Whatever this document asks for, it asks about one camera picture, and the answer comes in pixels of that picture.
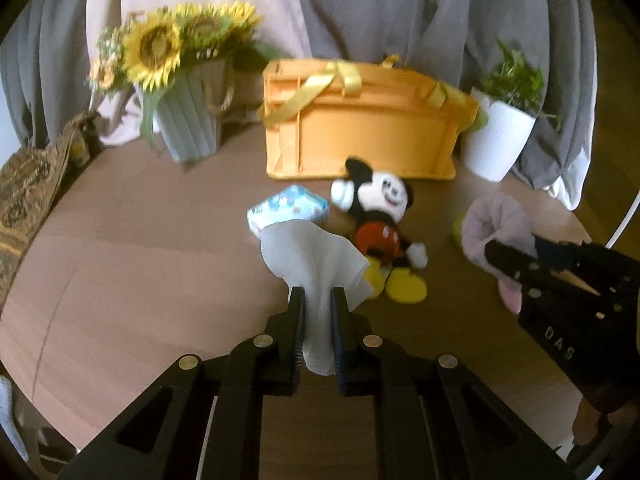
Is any lilac towel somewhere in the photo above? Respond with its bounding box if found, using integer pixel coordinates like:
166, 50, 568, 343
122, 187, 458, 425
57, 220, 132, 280
460, 192, 538, 315

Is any white cloth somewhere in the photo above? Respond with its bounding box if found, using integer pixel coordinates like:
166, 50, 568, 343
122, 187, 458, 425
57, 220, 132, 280
260, 220, 373, 376

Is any person's right hand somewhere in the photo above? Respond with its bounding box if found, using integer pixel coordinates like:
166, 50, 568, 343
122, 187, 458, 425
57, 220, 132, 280
572, 398, 612, 446

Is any white floor lamp pole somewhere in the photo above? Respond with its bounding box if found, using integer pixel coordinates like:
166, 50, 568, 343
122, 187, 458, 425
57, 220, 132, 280
605, 192, 640, 249

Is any green frog squishy toy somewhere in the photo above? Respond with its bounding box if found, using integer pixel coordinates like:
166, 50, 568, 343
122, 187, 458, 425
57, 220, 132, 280
452, 214, 464, 247

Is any white plant pot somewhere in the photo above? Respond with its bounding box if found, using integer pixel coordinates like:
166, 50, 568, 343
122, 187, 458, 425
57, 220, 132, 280
461, 88, 536, 182

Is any Mickey Mouse plush toy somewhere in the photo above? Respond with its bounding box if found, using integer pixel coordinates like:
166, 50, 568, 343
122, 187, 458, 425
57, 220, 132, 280
330, 157, 428, 304

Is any green potted plant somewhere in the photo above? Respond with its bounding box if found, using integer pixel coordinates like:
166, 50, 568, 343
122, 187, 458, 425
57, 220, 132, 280
480, 37, 562, 131

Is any tissue pack blue white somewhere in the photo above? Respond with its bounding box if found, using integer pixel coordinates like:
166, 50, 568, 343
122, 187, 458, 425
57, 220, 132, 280
246, 184, 330, 237

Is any orange plastic crate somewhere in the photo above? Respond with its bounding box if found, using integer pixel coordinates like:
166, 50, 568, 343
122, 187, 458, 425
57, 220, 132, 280
262, 58, 480, 180

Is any grey curtain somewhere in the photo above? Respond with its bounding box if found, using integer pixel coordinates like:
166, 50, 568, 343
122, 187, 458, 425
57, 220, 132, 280
1, 0, 598, 209

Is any grey ribbed vase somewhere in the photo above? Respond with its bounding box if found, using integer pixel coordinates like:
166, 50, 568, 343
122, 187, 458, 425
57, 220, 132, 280
134, 58, 234, 164

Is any sunflower bouquet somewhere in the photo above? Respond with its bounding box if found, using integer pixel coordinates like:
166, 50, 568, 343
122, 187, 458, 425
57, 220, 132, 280
88, 1, 289, 140

